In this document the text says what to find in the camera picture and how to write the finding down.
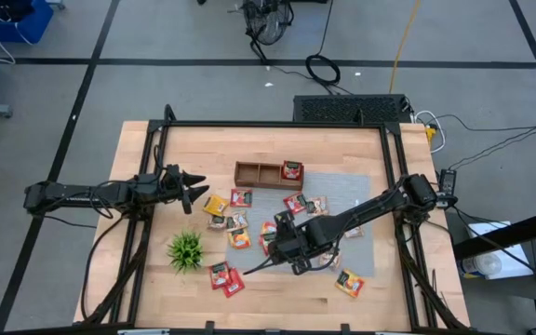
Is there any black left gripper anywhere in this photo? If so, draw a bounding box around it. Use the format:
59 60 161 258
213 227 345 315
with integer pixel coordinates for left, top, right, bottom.
155 163 210 215

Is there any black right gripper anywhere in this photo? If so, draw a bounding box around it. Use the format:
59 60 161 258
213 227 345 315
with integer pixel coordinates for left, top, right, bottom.
270 209 318 276

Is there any yellow tea packet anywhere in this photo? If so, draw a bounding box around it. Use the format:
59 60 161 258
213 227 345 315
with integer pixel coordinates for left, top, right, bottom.
202 194 230 218

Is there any wooden three-compartment tea box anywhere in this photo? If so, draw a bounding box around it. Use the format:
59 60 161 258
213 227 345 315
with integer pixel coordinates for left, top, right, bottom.
234 160 305 192

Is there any green plant in white pot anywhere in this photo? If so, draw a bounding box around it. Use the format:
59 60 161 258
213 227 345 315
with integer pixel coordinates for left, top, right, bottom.
165 228 206 275

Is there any grey woven placemat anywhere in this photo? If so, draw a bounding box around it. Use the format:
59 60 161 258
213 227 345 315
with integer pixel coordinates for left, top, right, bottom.
223 171 375 279

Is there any black perforated computer tower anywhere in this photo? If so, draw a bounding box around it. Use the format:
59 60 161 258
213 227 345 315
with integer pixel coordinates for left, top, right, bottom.
292 93 412 125

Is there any black controller box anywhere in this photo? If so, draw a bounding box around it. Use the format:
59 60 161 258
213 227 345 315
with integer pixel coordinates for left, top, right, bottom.
437 167 459 209

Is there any black floor fan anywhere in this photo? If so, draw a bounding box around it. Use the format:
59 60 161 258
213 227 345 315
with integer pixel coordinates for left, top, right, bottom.
241 0 296 47

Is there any white box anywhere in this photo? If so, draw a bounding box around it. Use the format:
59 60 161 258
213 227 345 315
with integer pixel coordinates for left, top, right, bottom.
458 221 535 281

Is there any black metal stand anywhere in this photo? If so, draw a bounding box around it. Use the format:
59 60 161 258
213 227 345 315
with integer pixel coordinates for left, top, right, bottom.
452 109 536 335

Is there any blue plastic bin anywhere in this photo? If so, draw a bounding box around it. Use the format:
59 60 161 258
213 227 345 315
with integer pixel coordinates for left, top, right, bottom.
0 0 55 45

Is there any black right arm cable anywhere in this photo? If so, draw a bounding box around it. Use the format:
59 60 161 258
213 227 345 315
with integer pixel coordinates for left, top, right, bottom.
242 258 279 276

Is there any black hanging cable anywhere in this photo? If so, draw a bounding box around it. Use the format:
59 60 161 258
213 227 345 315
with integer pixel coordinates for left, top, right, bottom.
304 0 342 87

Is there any white cable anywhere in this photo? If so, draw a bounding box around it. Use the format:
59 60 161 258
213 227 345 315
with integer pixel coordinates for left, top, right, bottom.
414 110 447 154

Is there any yellow hanging cable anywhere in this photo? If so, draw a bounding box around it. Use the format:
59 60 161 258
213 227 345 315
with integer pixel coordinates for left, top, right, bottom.
387 0 422 94

